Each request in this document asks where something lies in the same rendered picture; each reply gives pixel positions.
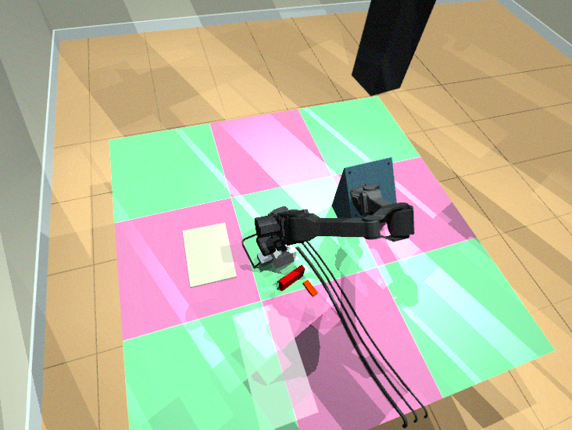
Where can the red rectangular block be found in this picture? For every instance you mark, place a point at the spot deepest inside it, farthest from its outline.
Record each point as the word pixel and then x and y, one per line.
pixel 292 277

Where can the beige flat rectangular pad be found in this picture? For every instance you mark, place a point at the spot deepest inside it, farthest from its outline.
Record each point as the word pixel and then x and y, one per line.
pixel 208 255

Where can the orange flat bar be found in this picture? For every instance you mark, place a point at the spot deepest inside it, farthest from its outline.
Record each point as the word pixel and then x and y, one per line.
pixel 310 288

